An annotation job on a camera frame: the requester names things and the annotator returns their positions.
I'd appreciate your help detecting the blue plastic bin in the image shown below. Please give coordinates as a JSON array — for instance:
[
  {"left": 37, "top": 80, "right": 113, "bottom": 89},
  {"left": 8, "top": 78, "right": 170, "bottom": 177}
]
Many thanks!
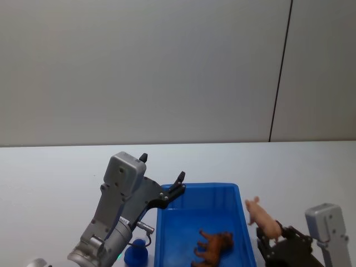
[{"left": 154, "top": 182, "right": 258, "bottom": 267}]

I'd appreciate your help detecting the right robot arm with camera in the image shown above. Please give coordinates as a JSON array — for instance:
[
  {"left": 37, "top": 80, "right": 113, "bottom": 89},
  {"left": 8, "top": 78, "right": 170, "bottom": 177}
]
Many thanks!
[{"left": 304, "top": 203, "right": 352, "bottom": 267}]

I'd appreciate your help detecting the small blue plastic toy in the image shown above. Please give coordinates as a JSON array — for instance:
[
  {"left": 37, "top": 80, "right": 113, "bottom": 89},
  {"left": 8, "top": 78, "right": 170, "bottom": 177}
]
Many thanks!
[{"left": 123, "top": 238, "right": 149, "bottom": 265}]

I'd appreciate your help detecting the thin dark cable, silver plug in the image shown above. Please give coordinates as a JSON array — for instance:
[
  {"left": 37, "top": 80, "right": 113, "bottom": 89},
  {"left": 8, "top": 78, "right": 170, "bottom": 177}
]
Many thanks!
[{"left": 132, "top": 221, "right": 156, "bottom": 248}]

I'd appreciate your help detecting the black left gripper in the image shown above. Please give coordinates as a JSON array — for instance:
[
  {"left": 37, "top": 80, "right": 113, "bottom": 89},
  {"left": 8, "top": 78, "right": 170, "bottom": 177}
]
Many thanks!
[{"left": 119, "top": 152, "right": 187, "bottom": 228}]

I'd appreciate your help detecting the left robot arm with camera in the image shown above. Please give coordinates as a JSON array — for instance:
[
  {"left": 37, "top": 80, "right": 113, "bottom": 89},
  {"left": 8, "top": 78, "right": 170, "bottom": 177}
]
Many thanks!
[{"left": 27, "top": 151, "right": 148, "bottom": 267}]

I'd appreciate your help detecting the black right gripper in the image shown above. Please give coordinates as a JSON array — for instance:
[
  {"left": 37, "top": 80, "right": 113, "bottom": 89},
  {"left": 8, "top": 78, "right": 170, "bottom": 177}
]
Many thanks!
[{"left": 255, "top": 219, "right": 327, "bottom": 267}]

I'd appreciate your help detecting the brown toy animal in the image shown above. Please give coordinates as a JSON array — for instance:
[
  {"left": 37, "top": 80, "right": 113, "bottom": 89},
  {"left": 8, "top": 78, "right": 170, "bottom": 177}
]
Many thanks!
[{"left": 191, "top": 229, "right": 235, "bottom": 267}]

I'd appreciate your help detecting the pink toy pig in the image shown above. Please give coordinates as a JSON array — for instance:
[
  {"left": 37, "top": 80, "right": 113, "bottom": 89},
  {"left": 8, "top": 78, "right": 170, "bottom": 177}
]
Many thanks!
[{"left": 244, "top": 196, "right": 283, "bottom": 243}]

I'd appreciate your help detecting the robot arm with camera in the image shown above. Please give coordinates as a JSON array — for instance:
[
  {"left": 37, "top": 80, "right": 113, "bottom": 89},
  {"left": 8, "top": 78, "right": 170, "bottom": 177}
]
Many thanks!
[
  {"left": 27, "top": 151, "right": 148, "bottom": 267},
  {"left": 304, "top": 203, "right": 352, "bottom": 267}
]

